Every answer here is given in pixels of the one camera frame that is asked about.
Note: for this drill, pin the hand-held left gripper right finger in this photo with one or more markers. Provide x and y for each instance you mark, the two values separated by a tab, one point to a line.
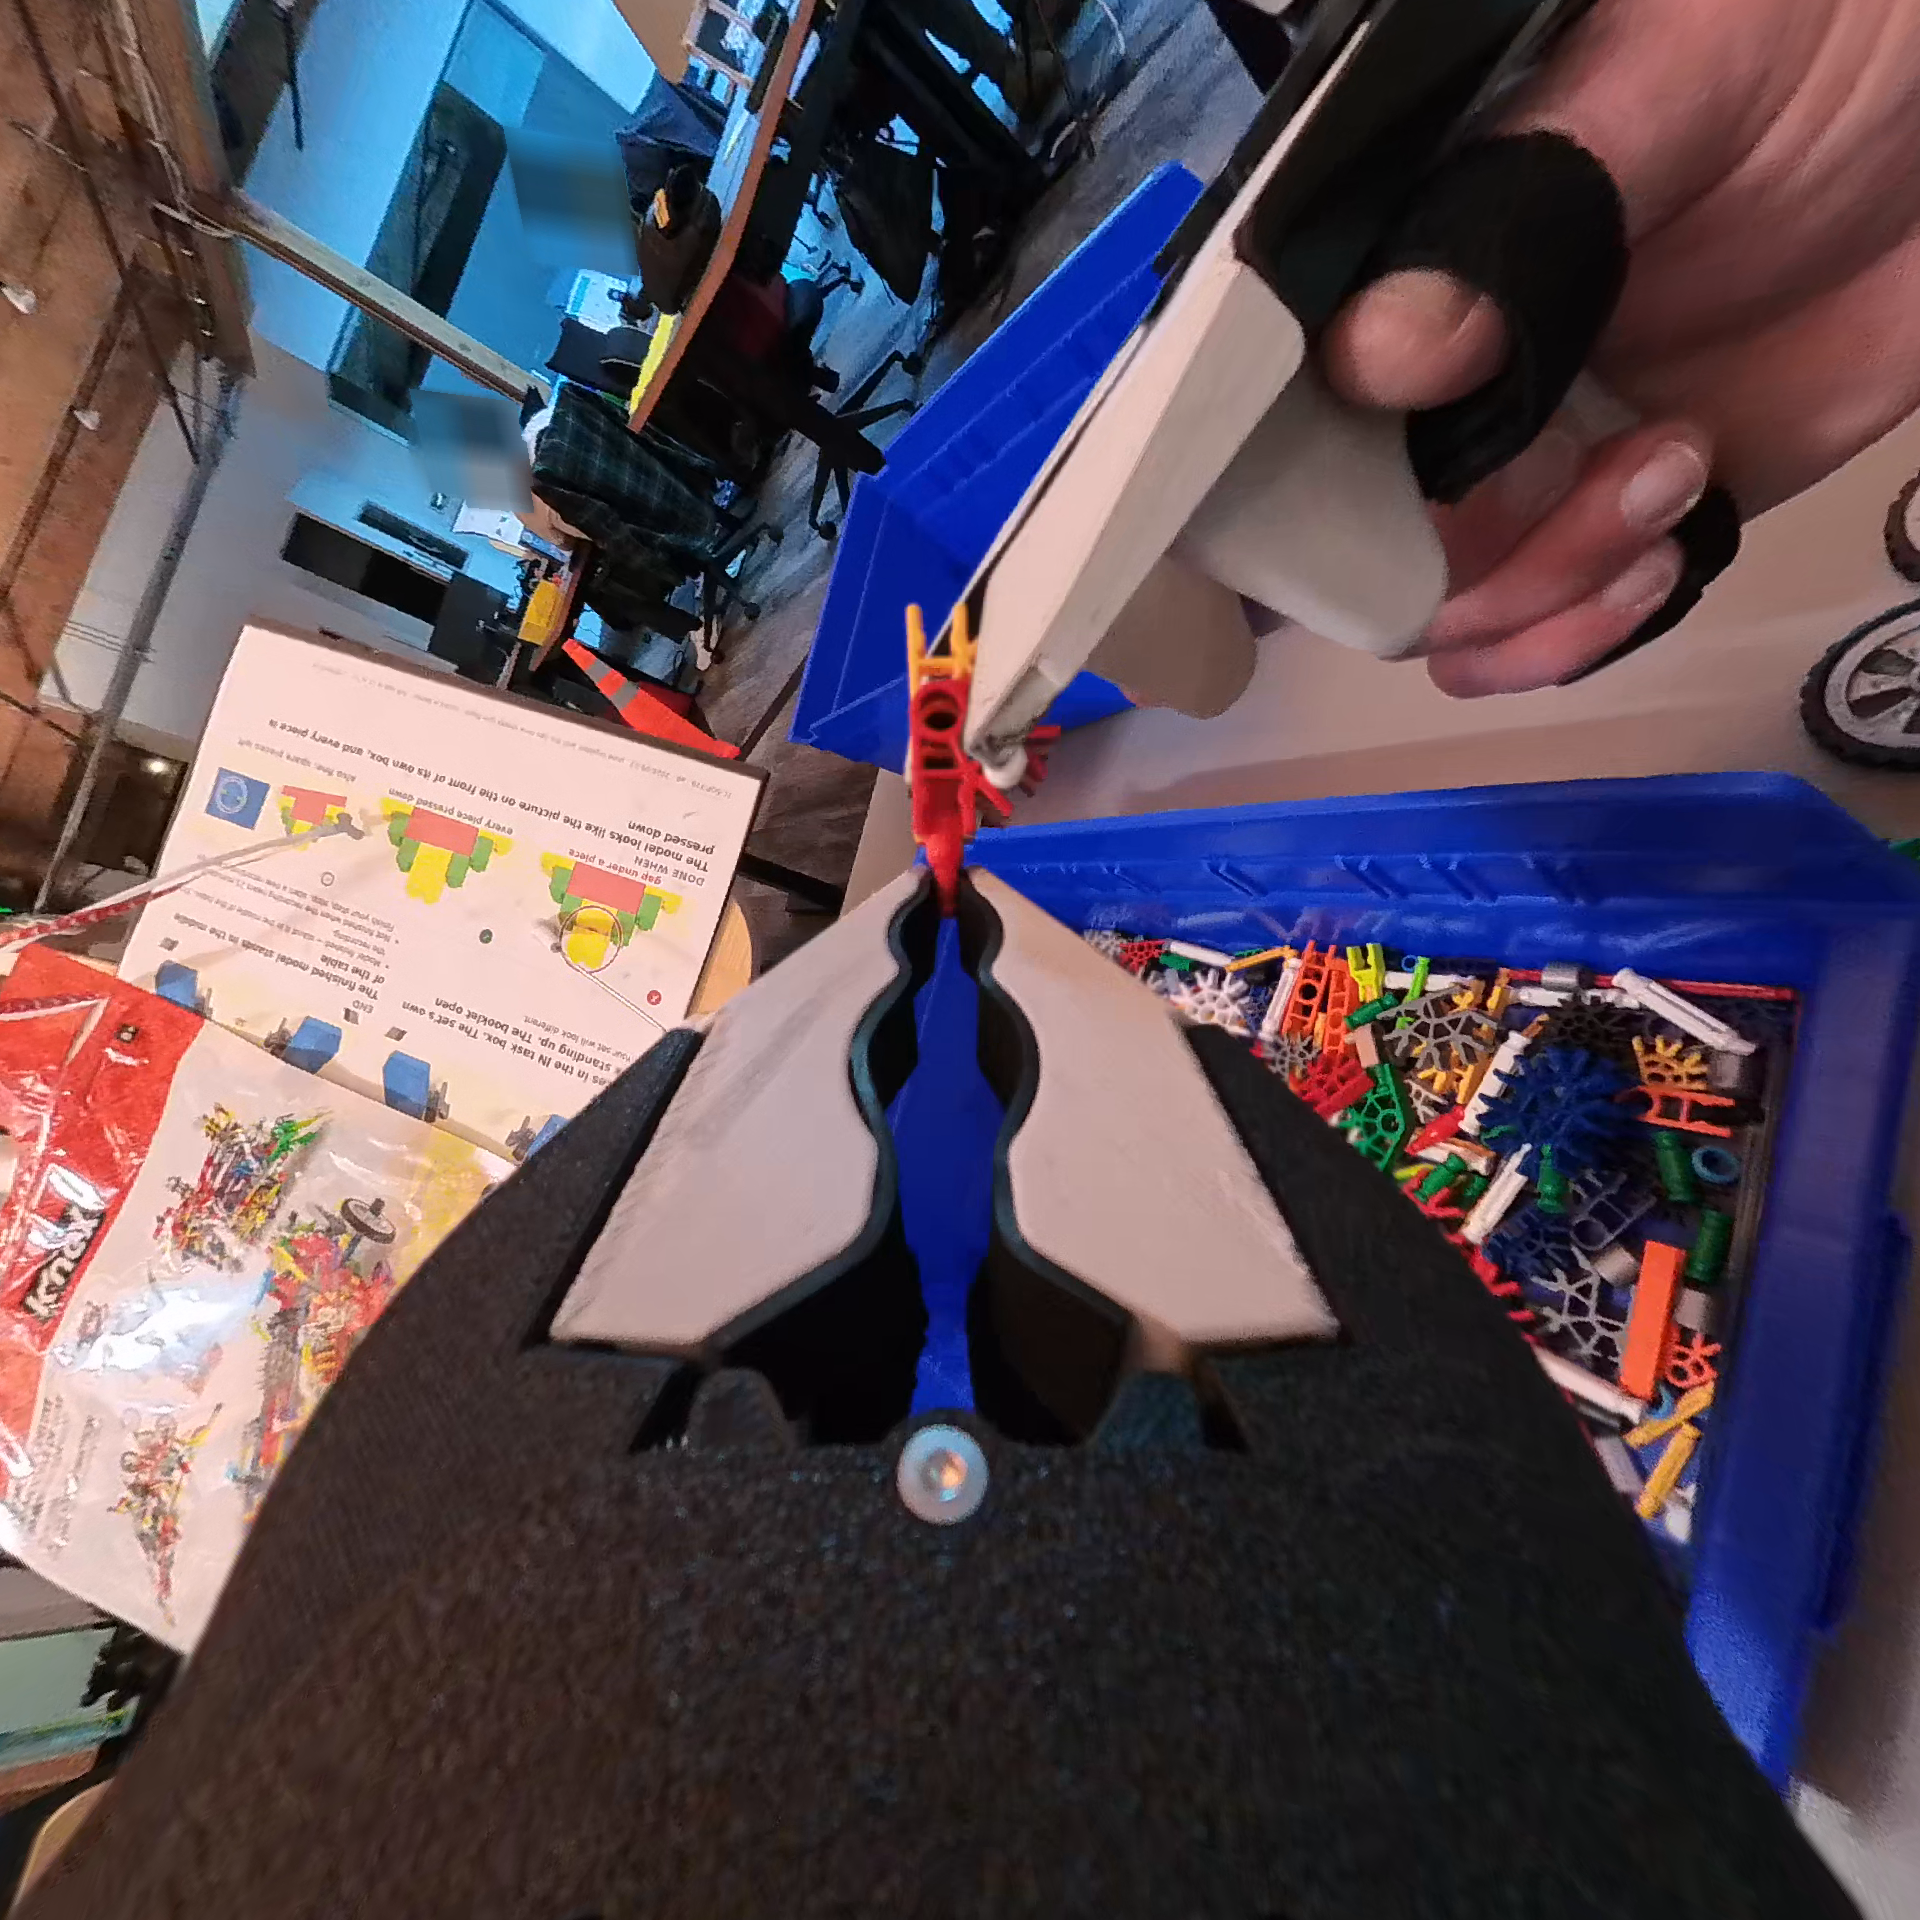
1156	1154

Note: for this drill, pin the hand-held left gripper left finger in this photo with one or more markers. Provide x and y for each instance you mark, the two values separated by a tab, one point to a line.
738	1172

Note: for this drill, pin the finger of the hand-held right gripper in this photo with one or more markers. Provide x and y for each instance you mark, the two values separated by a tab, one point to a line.
1126	497

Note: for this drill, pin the person's right hand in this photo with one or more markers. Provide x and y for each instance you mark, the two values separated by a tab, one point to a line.
1772	270

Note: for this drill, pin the red yellow toy construction piece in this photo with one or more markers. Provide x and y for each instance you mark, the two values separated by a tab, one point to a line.
948	751

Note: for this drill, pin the white instruction sheet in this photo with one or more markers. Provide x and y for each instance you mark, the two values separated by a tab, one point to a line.
451	872

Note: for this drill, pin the empty blue plastic bin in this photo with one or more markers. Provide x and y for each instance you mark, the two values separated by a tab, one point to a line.
962	540

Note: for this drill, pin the pile of colourful toy pieces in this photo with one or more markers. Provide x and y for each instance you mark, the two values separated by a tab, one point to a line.
1500	1172

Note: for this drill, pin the colourful toy package bag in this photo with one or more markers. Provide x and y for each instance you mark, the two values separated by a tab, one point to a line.
212	1292

